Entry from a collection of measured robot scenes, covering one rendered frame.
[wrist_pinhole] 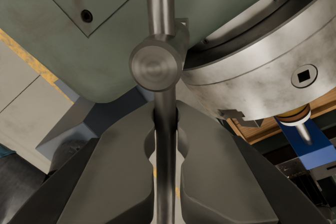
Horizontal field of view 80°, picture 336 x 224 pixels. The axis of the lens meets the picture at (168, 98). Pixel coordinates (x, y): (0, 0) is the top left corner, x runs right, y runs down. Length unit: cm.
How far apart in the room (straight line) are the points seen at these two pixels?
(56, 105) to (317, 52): 205
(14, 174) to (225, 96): 41
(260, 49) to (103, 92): 22
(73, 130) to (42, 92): 156
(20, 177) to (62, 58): 28
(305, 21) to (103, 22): 24
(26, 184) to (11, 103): 195
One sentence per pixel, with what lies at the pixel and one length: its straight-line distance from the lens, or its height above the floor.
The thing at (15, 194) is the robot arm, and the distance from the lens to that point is 50.
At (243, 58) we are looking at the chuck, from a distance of 28.
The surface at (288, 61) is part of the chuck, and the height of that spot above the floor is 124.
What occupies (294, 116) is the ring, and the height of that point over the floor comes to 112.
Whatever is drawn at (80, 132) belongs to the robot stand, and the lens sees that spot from 59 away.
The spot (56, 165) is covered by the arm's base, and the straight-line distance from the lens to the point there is 60.
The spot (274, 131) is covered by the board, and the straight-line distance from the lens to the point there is 83.
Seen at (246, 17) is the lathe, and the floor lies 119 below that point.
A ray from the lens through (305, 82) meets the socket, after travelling 33.
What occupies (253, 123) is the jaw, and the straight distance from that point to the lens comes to 40.
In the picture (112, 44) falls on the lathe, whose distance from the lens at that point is 26.
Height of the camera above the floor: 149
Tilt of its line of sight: 58 degrees down
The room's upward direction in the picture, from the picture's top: 172 degrees counter-clockwise
